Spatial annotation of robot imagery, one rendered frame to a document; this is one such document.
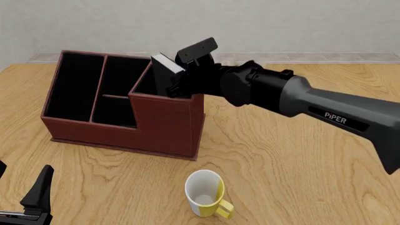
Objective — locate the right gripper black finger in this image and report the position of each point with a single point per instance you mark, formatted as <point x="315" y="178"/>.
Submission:
<point x="175" y="90"/>

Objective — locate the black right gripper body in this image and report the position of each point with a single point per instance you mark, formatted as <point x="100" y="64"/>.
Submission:
<point x="201" y="79"/>

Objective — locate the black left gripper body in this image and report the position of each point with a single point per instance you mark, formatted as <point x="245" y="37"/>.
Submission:
<point x="22" y="218"/>

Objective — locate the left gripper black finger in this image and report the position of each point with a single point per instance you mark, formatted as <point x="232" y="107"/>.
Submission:
<point x="2" y="169"/>
<point x="39" y="192"/>

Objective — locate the black book with white pages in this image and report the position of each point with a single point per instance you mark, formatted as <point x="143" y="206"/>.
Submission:
<point x="162" y="70"/>

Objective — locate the grey and black right arm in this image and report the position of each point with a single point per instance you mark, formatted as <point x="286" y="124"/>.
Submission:
<point x="312" y="103"/>

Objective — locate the red-brown desk caddy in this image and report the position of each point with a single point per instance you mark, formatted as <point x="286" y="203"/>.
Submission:
<point x="162" y="126"/>

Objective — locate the small flat plate on stalk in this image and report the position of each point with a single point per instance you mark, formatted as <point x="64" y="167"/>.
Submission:
<point x="197" y="50"/>

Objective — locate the white and yellow mug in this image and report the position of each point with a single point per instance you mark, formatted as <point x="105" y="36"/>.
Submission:
<point x="203" y="187"/>

